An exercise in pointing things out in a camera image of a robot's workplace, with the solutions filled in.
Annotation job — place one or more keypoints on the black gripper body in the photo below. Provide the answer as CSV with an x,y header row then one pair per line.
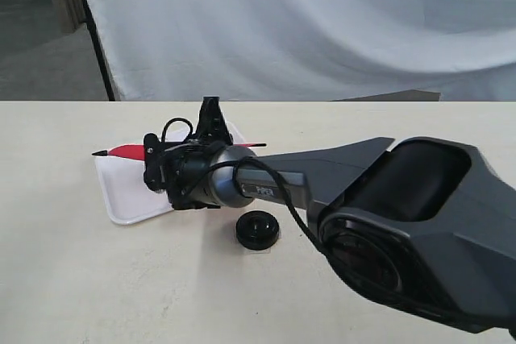
x,y
186,166

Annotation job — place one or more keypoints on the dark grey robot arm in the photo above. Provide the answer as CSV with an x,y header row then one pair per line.
x,y
424,226

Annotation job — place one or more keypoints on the black round lid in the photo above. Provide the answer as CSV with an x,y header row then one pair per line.
x,y
257,230

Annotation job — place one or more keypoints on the white rectangular plastic tray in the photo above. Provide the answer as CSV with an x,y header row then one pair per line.
x,y
127,198

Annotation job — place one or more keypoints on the white fabric backdrop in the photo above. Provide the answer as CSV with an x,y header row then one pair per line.
x,y
308,50

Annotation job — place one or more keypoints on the black backdrop stand pole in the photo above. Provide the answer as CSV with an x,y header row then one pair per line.
x,y
98,52

